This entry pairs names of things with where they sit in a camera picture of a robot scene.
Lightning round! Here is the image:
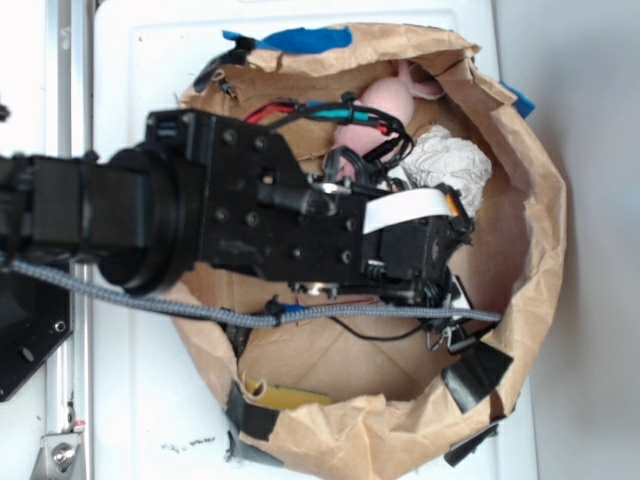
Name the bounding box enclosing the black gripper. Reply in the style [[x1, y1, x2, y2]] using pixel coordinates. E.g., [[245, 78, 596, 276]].
[[362, 183, 475, 306]]

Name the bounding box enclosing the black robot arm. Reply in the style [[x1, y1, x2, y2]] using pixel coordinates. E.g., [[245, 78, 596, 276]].
[[1, 107, 474, 306]]

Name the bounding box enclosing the pink plush bunny toy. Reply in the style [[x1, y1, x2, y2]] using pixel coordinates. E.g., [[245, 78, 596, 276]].
[[330, 60, 444, 180]]

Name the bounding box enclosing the aluminium extrusion rail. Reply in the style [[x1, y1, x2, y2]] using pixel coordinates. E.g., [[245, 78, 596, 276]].
[[45, 1, 94, 479]]

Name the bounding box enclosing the brown paper bag bin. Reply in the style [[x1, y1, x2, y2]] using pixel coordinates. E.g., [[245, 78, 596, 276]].
[[175, 23, 567, 479]]

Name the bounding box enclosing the white flat ribbon cable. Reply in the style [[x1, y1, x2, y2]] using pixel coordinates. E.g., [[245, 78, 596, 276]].
[[361, 188, 460, 235]]

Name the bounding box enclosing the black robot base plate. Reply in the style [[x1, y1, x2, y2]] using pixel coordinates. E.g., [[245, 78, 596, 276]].
[[1, 272, 73, 402]]

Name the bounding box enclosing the metal corner bracket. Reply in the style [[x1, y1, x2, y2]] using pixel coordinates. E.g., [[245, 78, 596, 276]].
[[30, 433, 85, 480]]

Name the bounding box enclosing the crumpled white paper ball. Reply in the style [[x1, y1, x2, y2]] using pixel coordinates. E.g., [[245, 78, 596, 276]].
[[401, 125, 493, 217]]

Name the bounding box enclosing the red green wire bundle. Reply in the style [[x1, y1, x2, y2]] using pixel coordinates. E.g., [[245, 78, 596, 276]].
[[243, 91, 415, 161]]

